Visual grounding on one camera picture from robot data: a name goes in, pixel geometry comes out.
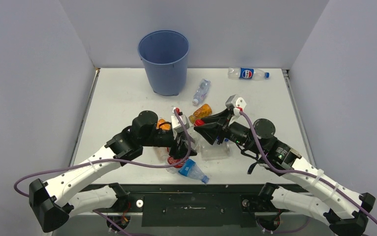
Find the aluminium rail frame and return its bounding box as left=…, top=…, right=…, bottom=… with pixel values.
left=46, top=67, right=102, bottom=236

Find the plain orange juice bottle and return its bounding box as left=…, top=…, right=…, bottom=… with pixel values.
left=156, top=118, right=171, bottom=130

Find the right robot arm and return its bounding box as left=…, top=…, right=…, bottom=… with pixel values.
left=194, top=110, right=376, bottom=236

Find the purple cable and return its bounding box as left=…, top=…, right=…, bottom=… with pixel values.
left=13, top=111, right=196, bottom=236
left=239, top=111, right=377, bottom=236

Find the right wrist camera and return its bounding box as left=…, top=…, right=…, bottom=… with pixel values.
left=225, top=94, right=247, bottom=117

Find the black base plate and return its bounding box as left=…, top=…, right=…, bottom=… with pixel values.
left=61, top=184, right=323, bottom=228

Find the far Pepsi bottle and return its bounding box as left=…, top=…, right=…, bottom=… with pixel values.
left=227, top=67, right=270, bottom=81

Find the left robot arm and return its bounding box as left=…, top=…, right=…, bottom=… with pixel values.
left=29, top=108, right=197, bottom=233

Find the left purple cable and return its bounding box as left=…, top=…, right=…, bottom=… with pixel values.
left=13, top=111, right=196, bottom=236

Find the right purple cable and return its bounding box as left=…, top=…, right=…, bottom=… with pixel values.
left=239, top=111, right=377, bottom=236

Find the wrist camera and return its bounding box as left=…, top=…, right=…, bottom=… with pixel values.
left=225, top=94, right=247, bottom=117
left=171, top=107, right=190, bottom=137

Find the red-label clear bottle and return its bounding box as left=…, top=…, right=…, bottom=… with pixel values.
left=166, top=156, right=185, bottom=174

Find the wide clear plastic jar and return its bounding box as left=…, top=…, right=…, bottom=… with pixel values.
left=198, top=140, right=230, bottom=161

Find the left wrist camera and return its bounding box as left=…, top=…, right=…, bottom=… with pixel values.
left=171, top=107, right=190, bottom=137

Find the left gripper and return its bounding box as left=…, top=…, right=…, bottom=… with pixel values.
left=141, top=128, right=197, bottom=158

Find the small clear water bottle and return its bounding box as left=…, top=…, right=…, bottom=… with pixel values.
left=192, top=79, right=211, bottom=106

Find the blue plastic bin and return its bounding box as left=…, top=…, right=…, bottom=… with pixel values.
left=137, top=30, right=190, bottom=96

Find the crushed blue-label water bottle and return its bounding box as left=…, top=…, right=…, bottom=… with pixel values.
left=178, top=159, right=209, bottom=184

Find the orange pineapple-label juice bottle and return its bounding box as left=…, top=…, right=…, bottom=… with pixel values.
left=189, top=104, right=212, bottom=124

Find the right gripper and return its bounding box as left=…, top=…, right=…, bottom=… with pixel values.
left=194, top=108, right=262, bottom=154

